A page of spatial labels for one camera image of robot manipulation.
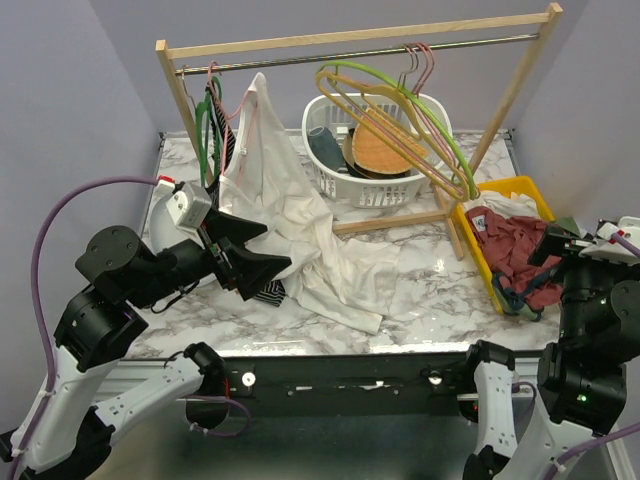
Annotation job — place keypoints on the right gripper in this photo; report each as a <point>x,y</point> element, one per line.
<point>556,239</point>

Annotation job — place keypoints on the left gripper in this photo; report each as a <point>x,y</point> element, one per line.
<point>231,232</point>

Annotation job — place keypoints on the white tank top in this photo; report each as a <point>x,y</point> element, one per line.
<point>351,282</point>

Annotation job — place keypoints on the pink hanger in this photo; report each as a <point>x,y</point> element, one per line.
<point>235,112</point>
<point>425,65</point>

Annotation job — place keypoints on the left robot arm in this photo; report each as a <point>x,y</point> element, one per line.
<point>68,434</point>

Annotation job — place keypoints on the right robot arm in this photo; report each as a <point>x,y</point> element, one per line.
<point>580,388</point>

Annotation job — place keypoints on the striped black tank top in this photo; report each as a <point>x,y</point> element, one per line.
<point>274,292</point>

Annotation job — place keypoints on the light green hanger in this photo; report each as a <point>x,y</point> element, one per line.
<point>425,120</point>

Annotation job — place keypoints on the dark green hanger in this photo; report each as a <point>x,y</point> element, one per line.
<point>207,135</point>

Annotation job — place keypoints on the maroon red garment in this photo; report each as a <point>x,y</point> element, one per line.
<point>506,244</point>

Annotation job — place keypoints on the white oval plate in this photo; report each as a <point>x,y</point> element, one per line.
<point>162,231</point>

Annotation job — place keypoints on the yellow plastic bin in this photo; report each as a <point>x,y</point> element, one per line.
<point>504,187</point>

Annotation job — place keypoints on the dark teal cup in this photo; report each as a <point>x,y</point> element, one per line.
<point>325,148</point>

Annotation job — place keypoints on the dark bowl in basket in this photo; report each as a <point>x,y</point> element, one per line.
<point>359,172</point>

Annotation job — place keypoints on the white plastic laundry basket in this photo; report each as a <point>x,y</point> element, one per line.
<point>321,112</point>

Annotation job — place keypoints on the metal hanging rod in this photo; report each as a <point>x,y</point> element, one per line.
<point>396,50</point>

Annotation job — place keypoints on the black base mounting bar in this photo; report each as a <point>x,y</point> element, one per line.
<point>347,385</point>

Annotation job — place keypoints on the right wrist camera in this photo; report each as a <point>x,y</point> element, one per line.
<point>620,240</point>

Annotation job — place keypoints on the wooden clothes rack frame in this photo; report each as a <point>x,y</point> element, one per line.
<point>546,22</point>

